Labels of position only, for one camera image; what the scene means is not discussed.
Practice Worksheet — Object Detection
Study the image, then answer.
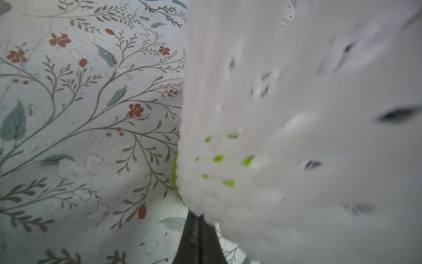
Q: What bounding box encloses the green custard apple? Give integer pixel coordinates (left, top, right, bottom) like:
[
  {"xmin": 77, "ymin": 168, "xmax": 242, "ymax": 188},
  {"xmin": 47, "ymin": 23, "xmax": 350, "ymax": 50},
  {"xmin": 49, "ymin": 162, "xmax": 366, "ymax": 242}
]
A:
[{"xmin": 171, "ymin": 154, "xmax": 184, "ymax": 204}]

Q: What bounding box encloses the floral table mat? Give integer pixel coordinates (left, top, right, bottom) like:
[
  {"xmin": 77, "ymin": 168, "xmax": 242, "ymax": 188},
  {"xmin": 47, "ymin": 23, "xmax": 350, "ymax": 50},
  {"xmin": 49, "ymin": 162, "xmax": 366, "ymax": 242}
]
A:
[{"xmin": 0, "ymin": 0, "xmax": 251, "ymax": 264}]

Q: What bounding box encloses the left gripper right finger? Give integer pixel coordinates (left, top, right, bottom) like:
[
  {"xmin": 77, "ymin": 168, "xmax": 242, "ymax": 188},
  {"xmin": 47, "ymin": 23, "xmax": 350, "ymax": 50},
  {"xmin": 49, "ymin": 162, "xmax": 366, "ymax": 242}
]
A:
[{"xmin": 199, "ymin": 215, "xmax": 227, "ymax": 264}]

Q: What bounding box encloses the white foam net sleeve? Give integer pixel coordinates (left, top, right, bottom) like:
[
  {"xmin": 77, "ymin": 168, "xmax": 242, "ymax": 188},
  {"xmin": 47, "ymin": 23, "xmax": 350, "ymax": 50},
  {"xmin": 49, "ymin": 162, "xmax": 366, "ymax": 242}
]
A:
[{"xmin": 176, "ymin": 1, "xmax": 422, "ymax": 264}]

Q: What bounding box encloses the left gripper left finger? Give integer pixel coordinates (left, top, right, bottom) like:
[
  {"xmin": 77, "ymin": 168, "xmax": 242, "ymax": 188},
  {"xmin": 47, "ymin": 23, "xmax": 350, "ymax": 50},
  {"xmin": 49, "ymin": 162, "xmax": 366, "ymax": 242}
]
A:
[{"xmin": 173, "ymin": 211, "xmax": 200, "ymax": 264}]

